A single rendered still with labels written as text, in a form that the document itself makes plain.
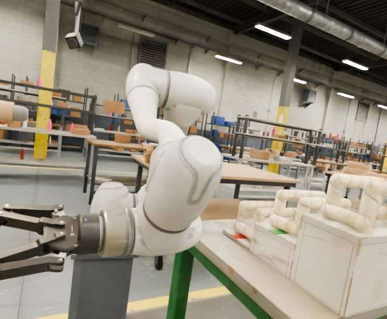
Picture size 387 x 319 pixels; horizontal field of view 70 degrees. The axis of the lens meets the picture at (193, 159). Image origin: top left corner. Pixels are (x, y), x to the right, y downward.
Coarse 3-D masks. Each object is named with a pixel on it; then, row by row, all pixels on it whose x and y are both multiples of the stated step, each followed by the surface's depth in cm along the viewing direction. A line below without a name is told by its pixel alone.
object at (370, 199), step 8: (368, 192) 57; (376, 192) 57; (368, 200) 57; (376, 200) 57; (360, 208) 59; (368, 208) 57; (376, 208) 57; (368, 216) 57; (360, 232) 58; (368, 232) 57
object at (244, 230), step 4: (236, 224) 94; (240, 224) 93; (236, 228) 93; (240, 228) 92; (244, 228) 90; (248, 228) 90; (240, 232) 92; (244, 232) 89; (248, 232) 88; (252, 232) 87; (248, 236) 88
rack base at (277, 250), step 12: (264, 228) 78; (276, 228) 79; (252, 240) 82; (264, 240) 78; (276, 240) 74; (288, 240) 71; (252, 252) 82; (264, 252) 78; (276, 252) 74; (288, 252) 70; (276, 264) 73; (288, 264) 70; (288, 276) 69
